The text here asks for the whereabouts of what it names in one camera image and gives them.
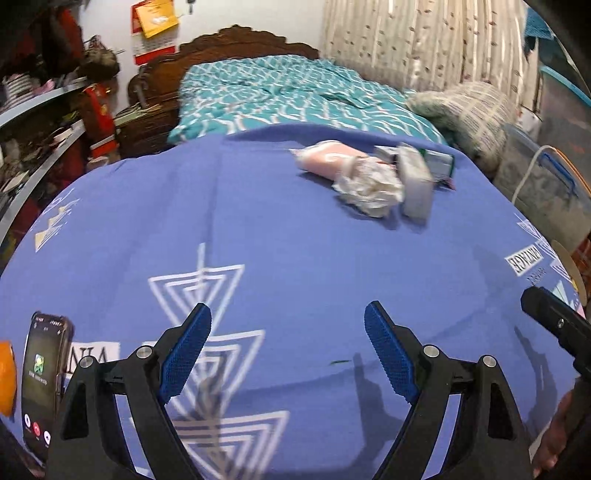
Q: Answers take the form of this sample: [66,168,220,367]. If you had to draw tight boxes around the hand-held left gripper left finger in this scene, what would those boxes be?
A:
[46,302,213,480]

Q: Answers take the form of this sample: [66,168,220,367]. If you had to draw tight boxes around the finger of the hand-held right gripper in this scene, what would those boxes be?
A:
[521,286,591,370]

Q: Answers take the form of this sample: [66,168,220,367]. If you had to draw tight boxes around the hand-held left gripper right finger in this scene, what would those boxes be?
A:
[364,301,539,480]

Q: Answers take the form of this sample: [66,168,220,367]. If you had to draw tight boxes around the beige wastebasket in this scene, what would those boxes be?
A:
[549,240,587,308]

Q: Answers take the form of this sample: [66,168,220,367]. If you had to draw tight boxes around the grey white carton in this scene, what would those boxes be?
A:
[397,143,435,224]

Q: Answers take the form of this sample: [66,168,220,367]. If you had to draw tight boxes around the white tissue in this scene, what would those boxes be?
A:
[332,156,404,219]

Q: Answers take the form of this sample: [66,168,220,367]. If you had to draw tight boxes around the dark printed drink carton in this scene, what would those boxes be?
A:
[374,145,457,190]

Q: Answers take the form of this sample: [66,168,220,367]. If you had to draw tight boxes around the person's right hand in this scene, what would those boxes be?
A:
[533,392,575,478]

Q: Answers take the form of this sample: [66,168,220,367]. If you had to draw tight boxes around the black smartphone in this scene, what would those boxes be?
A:
[21,313,75,464]

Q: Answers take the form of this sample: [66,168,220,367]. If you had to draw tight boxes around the orange round object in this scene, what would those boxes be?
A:
[0,340,18,418]

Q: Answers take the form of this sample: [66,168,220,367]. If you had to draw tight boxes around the storage bin with teal lid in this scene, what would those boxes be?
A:
[538,65,591,139]

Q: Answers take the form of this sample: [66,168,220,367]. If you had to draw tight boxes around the folded checked quilt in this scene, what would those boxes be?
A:
[406,82,515,171]

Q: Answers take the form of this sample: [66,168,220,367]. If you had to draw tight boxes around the stack of books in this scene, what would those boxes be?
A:
[113,104,162,127]

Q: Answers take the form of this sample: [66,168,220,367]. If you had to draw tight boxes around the carved wooden headboard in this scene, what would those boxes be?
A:
[115,25,320,160]

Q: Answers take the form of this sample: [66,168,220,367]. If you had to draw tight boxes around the teal patterned bed cover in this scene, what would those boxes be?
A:
[168,54,448,146]

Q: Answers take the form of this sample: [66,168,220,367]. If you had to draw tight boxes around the grey metal shelf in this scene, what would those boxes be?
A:
[0,76,93,259]

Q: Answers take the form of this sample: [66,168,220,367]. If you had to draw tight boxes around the brown handbag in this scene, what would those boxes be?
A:
[81,37,122,79]

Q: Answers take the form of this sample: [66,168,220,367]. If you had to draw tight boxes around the beige leaf print curtain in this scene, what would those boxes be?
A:
[321,0,529,93]

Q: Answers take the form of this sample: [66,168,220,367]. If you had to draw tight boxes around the clear storage box blue handles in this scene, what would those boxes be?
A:
[492,122,591,250]

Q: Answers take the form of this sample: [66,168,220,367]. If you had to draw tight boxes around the white cable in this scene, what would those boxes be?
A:
[510,145,561,204]

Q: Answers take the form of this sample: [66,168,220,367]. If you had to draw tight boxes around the red wall calendar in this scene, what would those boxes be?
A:
[130,0,180,65]

